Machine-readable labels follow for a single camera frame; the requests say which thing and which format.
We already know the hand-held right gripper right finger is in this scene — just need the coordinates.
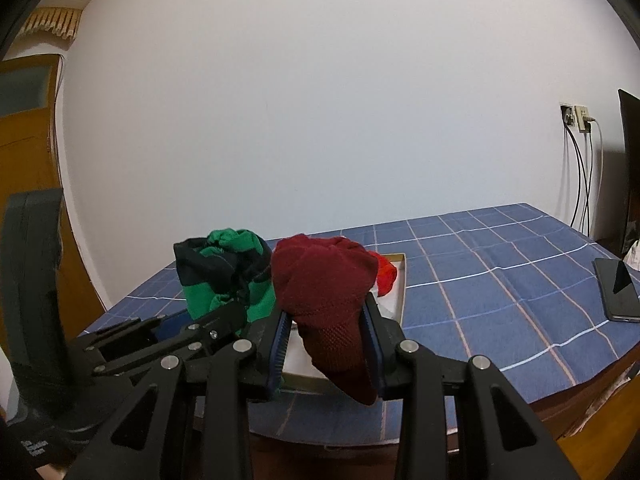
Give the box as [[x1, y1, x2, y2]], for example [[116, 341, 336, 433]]
[[361, 294, 568, 480]]

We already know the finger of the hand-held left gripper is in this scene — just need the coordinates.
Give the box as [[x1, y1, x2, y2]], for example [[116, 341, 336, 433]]
[[90, 265, 273, 378]]

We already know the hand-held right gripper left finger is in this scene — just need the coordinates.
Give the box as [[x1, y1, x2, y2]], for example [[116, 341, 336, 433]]
[[65, 310, 293, 480]]

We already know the green striped underwear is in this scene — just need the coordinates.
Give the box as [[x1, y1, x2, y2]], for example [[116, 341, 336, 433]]
[[173, 228, 277, 338]]

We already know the white tray with gold rim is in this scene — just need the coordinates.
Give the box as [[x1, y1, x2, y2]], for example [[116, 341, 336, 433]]
[[280, 252, 408, 396]]

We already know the bright red underwear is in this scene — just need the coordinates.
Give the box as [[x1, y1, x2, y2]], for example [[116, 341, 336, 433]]
[[372, 252, 398, 297]]

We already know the dark red underwear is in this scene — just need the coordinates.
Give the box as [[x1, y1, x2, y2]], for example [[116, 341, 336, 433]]
[[271, 234, 379, 407]]

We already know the dark wooden table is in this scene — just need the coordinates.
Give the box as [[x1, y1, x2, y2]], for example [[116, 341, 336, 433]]
[[197, 360, 640, 480]]

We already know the wooden door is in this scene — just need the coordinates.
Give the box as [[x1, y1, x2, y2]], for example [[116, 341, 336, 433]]
[[0, 55, 108, 336]]

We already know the blue checked tablecloth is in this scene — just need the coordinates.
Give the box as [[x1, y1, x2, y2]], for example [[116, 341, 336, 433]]
[[80, 203, 640, 448]]

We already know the black smartphone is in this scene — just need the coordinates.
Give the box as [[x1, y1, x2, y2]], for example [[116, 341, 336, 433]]
[[593, 257, 640, 322]]

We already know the yellow fringed trim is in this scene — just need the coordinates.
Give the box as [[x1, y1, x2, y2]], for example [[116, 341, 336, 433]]
[[22, 6, 82, 39]]

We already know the black monitor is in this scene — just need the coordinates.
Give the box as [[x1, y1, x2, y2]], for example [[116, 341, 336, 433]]
[[617, 88, 640, 261]]

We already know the black cable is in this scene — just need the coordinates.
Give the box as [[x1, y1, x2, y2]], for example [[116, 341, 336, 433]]
[[582, 130, 595, 235], [565, 122, 585, 228]]

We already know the white cable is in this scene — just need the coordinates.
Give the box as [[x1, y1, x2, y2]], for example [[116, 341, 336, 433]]
[[588, 117, 606, 238]]

